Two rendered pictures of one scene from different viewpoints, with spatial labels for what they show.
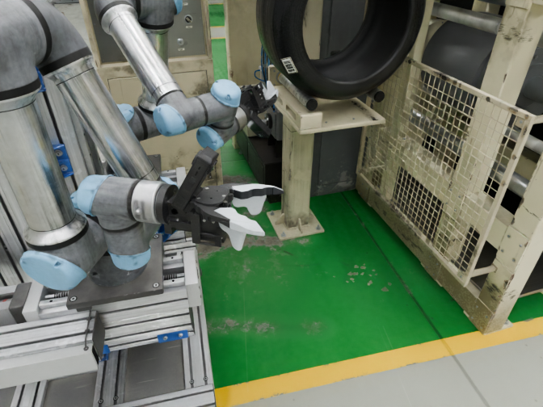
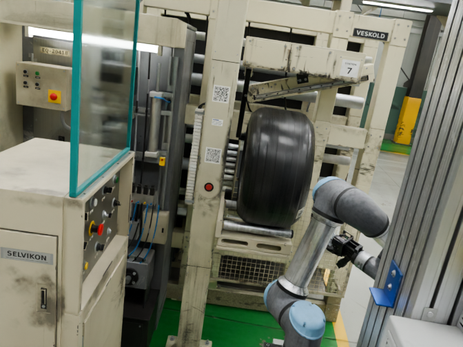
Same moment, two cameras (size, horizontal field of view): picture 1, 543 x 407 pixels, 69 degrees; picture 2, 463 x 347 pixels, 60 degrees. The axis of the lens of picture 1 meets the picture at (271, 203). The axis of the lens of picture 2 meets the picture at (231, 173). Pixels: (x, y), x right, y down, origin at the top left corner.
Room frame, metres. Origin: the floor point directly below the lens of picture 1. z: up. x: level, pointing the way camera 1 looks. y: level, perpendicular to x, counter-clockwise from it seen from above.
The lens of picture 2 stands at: (1.22, 1.67, 1.71)
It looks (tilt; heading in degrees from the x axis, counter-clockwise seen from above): 17 degrees down; 286
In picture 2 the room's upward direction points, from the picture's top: 8 degrees clockwise
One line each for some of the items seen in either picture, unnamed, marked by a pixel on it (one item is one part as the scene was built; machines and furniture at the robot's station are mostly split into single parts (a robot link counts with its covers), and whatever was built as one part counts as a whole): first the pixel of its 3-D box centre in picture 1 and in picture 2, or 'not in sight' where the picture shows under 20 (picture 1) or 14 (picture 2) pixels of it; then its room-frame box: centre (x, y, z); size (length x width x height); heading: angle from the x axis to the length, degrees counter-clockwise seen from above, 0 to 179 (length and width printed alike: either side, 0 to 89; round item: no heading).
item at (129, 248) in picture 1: (131, 234); not in sight; (0.61, 0.28, 0.94); 0.11 x 0.08 x 0.11; 168
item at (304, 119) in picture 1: (295, 104); (253, 241); (1.57, -0.10, 0.84); 0.36 x 0.09 x 0.06; 17
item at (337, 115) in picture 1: (326, 109); (252, 235); (1.62, -0.23, 0.80); 0.37 x 0.36 x 0.02; 107
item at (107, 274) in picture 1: (114, 250); not in sight; (0.75, 0.40, 0.77); 0.15 x 0.15 x 0.10
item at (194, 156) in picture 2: not in sight; (195, 157); (1.93, -0.08, 1.19); 0.05 x 0.04 x 0.48; 107
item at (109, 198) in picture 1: (114, 199); not in sight; (0.59, 0.28, 1.04); 0.11 x 0.08 x 0.09; 78
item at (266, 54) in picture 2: not in sight; (300, 59); (1.58, -0.55, 1.71); 0.61 x 0.25 x 0.15; 17
